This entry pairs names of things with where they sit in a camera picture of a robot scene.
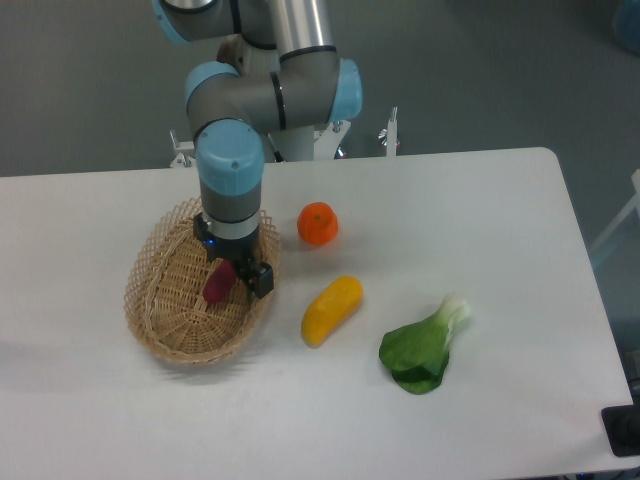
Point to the woven wicker basket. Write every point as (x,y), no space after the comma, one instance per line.
(163,301)

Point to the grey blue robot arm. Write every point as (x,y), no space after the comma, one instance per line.
(230,113)

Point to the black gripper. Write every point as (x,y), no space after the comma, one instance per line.
(258,277)

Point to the white frame post with clamp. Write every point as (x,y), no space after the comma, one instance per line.
(388,138)

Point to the orange tangerine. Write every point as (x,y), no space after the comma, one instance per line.
(317,224)

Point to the black device at table edge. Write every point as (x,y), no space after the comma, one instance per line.
(622,429)

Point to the green bok choy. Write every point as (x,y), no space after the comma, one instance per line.
(418,354)

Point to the purple sweet potato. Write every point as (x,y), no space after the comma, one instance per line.
(219,283)

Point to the white frame at right edge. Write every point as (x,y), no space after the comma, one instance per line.
(618,228)

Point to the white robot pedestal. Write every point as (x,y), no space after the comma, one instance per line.
(318,142)

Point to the yellow mango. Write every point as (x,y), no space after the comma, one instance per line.
(332,307)

